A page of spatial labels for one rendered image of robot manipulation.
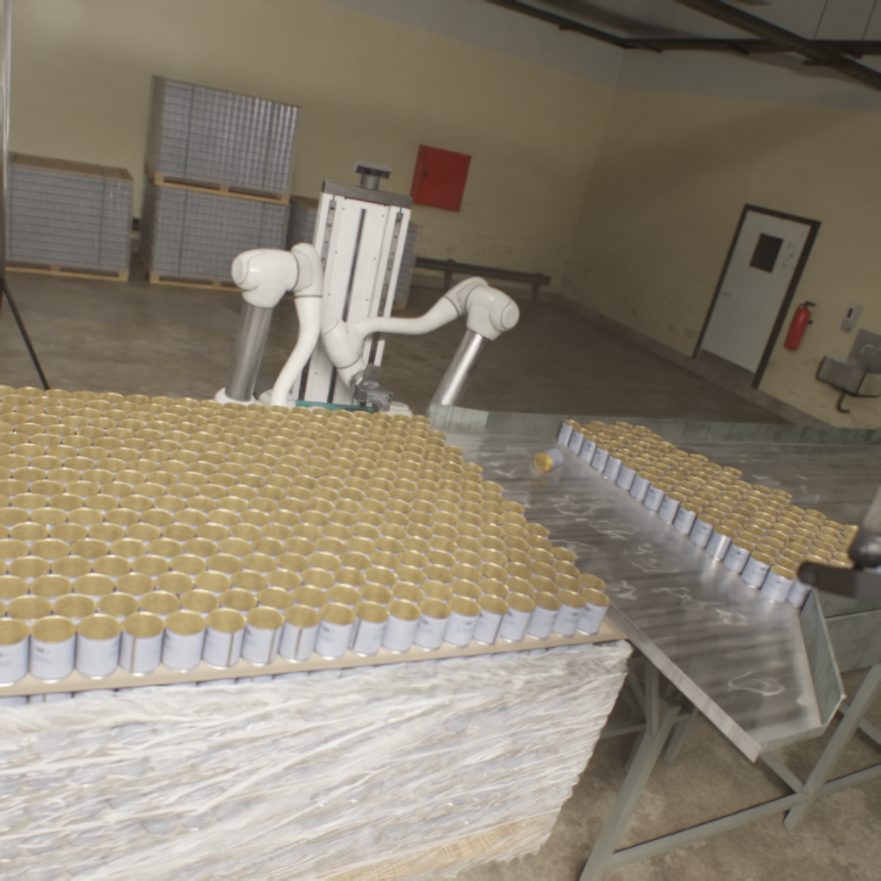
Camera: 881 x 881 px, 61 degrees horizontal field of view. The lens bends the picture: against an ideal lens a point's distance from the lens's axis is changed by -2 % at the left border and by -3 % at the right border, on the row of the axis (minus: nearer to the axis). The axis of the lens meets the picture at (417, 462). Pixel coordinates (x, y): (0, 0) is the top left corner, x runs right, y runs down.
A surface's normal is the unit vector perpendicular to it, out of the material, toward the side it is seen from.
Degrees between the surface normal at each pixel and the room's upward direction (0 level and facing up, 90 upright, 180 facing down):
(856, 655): 90
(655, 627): 0
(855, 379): 90
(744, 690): 0
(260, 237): 88
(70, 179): 91
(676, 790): 0
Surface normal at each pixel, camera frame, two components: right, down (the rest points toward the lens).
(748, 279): -0.89, 0.00
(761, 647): 0.21, -0.90
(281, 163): 0.44, 0.43
